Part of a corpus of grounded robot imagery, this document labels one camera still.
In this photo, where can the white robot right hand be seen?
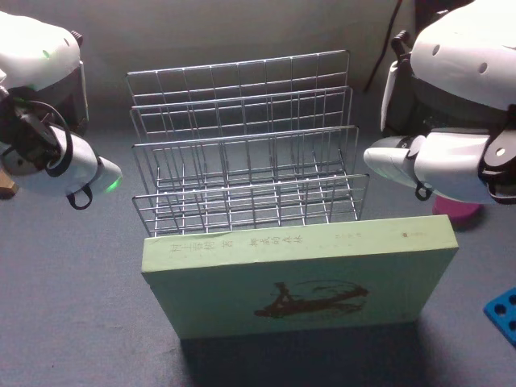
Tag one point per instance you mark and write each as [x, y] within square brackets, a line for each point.
[455, 60]

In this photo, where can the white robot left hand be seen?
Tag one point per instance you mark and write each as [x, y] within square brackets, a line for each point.
[32, 52]

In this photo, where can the pale green book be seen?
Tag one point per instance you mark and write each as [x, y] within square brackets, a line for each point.
[225, 298]

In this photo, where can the small wooden block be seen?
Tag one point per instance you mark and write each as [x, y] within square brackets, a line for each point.
[7, 185]

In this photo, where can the magenta round disc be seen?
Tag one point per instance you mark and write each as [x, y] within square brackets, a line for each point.
[459, 211]

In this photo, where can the grey table cloth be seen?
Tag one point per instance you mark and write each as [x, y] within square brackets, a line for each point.
[80, 282]

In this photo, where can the blue block with holes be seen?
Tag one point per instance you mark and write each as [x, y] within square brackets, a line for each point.
[504, 314]

